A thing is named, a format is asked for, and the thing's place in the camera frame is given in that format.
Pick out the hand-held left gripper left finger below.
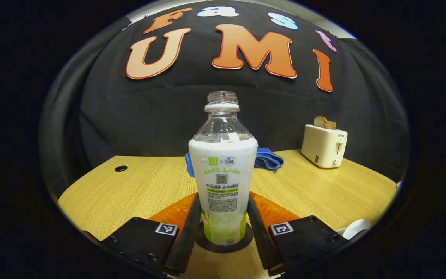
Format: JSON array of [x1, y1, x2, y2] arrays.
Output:
[[82, 192, 202, 277]]

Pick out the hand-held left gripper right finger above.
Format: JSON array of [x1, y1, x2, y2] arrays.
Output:
[[247, 192, 348, 277]]

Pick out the dark brown round coaster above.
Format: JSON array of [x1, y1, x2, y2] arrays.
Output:
[[195, 221, 254, 254]]

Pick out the clear water bottle white label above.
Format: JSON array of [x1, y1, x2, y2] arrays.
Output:
[[188, 91, 259, 246]]

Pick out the white teacup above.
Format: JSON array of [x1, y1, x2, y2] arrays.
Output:
[[342, 219, 371, 240]]

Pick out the blue cloth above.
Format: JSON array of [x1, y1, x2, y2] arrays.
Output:
[[185, 147, 285, 178]]

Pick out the cream toaster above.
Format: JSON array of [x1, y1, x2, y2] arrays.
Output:
[[301, 124, 348, 169]]

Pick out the black backdrop cloth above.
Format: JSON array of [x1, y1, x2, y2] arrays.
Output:
[[39, 0, 409, 198]]

